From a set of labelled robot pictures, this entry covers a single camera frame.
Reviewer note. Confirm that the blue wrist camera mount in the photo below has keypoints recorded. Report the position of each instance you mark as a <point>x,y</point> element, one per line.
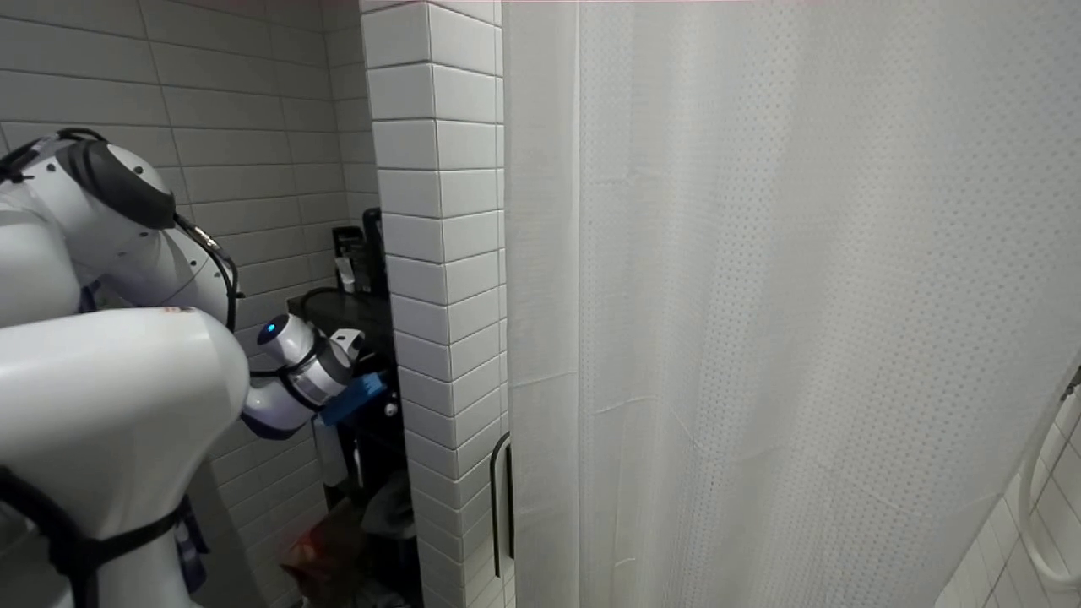
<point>360,396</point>

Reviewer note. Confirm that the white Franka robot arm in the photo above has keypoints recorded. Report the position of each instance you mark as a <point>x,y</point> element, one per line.
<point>102,392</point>

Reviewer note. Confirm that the white wall grab bar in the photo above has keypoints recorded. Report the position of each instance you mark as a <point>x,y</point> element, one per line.
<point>1031,528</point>

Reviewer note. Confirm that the slim pale bottle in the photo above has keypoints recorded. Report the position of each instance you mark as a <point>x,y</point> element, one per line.
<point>330,457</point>

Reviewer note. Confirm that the white shower curtain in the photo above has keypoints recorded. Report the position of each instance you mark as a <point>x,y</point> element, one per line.
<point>790,306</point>

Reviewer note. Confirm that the dark wooden shelf unit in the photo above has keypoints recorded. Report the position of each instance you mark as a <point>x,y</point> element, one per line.
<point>360,338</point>

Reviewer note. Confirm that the black bottle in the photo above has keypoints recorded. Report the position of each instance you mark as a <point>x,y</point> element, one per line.
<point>345,258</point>

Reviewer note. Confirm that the tall dark green bottle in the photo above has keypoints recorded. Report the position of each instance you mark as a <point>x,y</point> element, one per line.
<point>374,248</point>

